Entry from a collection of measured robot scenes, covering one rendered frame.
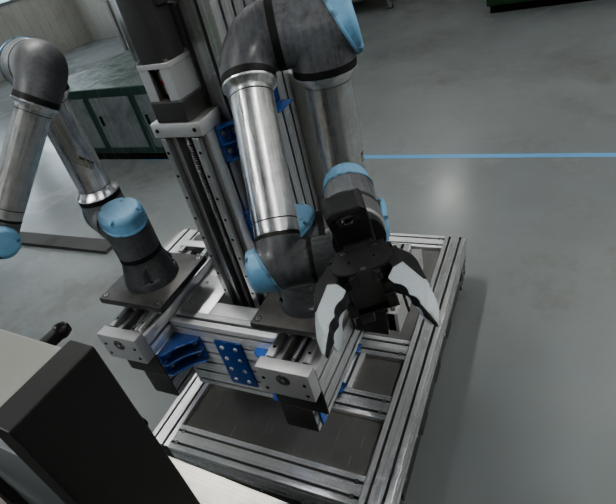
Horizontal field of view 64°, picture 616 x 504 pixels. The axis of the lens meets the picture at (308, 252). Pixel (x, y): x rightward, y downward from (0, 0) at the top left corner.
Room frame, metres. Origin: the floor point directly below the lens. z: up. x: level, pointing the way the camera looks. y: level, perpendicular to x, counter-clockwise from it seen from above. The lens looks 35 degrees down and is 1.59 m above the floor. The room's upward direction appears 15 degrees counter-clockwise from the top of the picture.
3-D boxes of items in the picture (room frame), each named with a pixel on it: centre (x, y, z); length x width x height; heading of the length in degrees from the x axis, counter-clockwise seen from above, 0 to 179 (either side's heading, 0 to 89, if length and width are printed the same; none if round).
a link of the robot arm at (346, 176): (0.64, -0.08, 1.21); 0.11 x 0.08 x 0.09; 174
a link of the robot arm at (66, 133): (1.29, 0.51, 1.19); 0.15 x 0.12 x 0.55; 32
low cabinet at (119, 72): (4.93, 0.80, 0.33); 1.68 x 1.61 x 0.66; 57
